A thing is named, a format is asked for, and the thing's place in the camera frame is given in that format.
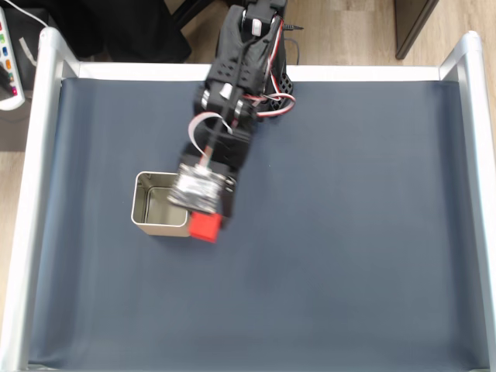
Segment square beige tin container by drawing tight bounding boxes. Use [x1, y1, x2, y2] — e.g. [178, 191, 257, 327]
[130, 170, 195, 236]

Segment thin white cable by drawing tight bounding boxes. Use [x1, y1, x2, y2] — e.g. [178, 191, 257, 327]
[5, 0, 50, 30]

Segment white tape strip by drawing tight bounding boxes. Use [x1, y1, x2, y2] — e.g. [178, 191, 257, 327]
[19, 36, 39, 66]

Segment black plug cable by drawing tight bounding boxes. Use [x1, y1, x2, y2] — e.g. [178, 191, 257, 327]
[282, 22, 305, 67]

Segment black cloth-covered object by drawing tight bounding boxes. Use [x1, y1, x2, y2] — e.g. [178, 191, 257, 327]
[48, 0, 191, 64]

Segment dark wooden cabinet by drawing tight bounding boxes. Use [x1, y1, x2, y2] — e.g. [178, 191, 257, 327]
[394, 0, 441, 60]

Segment black camera cable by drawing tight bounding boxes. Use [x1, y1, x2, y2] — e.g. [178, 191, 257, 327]
[203, 34, 253, 166]

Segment blue-grey table mat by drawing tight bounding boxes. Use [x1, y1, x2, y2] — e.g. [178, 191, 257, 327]
[29, 77, 487, 369]

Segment white metal table frame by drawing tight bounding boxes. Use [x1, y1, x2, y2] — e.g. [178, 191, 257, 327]
[0, 26, 496, 372]

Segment white power strip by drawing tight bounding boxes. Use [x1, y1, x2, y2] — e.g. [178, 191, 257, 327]
[0, 5, 27, 112]

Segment bare camera circuit board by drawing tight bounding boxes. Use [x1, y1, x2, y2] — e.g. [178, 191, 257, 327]
[167, 162, 222, 215]

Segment red cube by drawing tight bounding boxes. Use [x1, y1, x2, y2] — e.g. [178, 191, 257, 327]
[188, 212, 223, 244]

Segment white red black servo wire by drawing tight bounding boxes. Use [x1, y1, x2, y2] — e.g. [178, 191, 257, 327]
[188, 17, 298, 156]

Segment black chair leg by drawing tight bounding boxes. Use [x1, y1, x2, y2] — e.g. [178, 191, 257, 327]
[170, 0, 218, 30]

